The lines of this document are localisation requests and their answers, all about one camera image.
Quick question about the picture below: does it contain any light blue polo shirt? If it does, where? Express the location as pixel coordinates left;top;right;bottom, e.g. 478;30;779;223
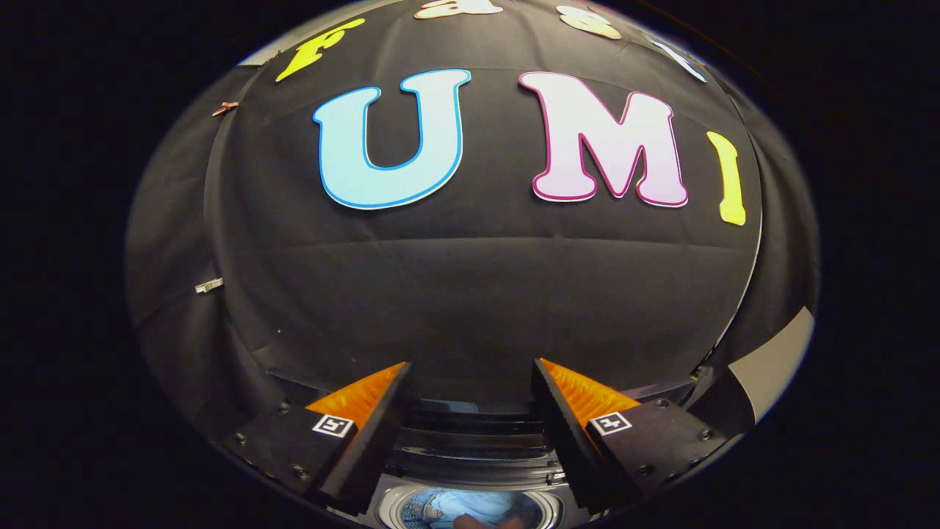
422;490;531;527

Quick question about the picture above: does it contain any black backdrop cloth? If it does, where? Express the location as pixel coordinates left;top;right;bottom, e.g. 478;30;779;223
125;0;822;456

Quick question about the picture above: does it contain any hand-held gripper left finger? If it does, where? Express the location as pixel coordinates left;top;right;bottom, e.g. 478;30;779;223
220;361;413;517

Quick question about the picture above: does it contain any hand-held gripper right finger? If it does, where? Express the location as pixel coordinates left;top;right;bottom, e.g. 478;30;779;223
532;358;735;515

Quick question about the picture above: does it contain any washing machine with glass lid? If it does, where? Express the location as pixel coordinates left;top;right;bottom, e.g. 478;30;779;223
264;364;717;529

